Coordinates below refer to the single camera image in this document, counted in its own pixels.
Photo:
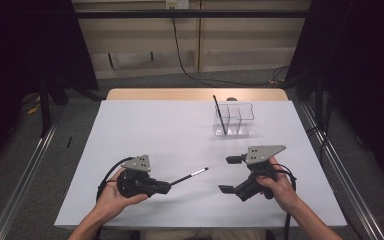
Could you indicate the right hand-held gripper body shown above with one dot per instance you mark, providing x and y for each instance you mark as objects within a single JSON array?
[{"x": 258, "y": 155}]

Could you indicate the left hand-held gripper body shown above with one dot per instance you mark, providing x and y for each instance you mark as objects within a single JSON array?
[{"x": 135, "y": 181}]

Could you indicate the thin black makeup brush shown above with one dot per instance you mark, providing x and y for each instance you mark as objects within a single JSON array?
[{"x": 193, "y": 174}]

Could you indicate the clear plastic compartment organizer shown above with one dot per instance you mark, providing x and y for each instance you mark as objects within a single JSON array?
[{"x": 238, "y": 120}]

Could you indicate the person's left hand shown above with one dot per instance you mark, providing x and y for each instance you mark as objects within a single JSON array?
[{"x": 116, "y": 203}]

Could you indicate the person's right hand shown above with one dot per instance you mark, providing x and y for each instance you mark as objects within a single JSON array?
[{"x": 280, "y": 190}]

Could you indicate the white table mat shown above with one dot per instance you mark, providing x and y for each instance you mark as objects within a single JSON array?
[{"x": 180, "y": 140}]

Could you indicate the small dark round object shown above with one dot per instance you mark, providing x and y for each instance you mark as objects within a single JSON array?
[{"x": 232, "y": 99}]

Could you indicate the black metal stand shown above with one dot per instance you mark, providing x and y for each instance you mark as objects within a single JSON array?
[
  {"x": 319, "y": 100},
  {"x": 45, "y": 106}
]

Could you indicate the wooden table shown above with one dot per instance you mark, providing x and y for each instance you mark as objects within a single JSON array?
[{"x": 180, "y": 94}]

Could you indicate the black curtain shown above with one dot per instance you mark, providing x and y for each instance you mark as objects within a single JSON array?
[
  {"x": 20, "y": 50},
  {"x": 363, "y": 66}
]

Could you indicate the metal floor rail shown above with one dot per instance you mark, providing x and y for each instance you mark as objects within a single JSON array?
[
  {"x": 23, "y": 180},
  {"x": 346, "y": 180}
]

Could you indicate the white wall socket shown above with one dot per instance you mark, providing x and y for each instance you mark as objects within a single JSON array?
[{"x": 177, "y": 3}]

